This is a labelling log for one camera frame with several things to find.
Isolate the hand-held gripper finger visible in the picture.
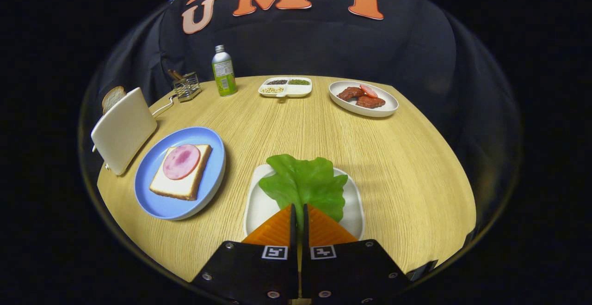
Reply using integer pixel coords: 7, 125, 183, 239
302, 204, 410, 305
191, 204, 299, 305

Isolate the green lettuce leaf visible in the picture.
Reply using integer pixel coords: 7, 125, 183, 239
259, 154, 348, 232

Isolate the round-topped bread slice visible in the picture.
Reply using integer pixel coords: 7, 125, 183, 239
102, 86, 126, 114

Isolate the white square plate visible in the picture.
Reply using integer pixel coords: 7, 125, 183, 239
243, 164, 365, 241

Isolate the blue round plate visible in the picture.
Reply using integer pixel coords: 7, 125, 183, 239
134, 127, 227, 221

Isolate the square white bread slice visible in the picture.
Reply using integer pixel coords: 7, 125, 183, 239
149, 144, 213, 201

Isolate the pink ham slice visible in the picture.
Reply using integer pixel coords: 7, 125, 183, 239
162, 144, 201, 181

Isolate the white divided dish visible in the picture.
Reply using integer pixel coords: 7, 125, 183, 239
258, 77, 313, 98

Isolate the brown meat piece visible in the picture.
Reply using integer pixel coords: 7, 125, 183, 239
355, 95, 386, 109
337, 86, 366, 101

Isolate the white oval plate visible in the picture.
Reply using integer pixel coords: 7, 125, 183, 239
328, 80, 399, 118

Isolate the silver bottle with green label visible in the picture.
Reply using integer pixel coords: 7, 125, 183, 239
212, 45, 238, 97

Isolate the black backdrop cloth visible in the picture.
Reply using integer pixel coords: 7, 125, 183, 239
92, 0, 518, 195

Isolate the white toaster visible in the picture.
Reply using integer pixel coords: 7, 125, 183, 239
91, 87, 158, 177

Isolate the wire mesh utensil holder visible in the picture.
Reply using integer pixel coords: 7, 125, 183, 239
172, 70, 202, 103

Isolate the white toaster cable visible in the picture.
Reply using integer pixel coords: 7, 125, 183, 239
152, 95, 179, 118

